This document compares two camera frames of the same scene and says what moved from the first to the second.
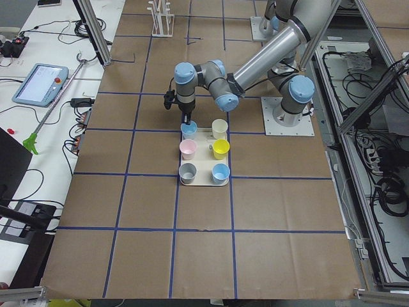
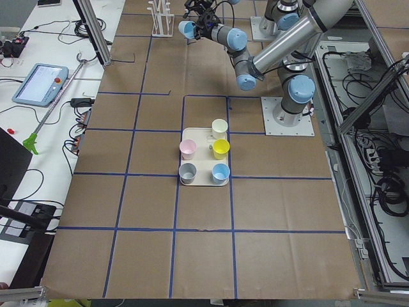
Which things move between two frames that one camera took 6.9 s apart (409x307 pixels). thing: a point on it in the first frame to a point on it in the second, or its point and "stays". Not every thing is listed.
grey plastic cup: (187, 173) stays
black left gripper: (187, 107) to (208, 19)
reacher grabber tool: (30, 142) stays
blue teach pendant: (42, 85) stays
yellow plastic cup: (220, 147) stays
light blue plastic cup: (188, 130) to (186, 29)
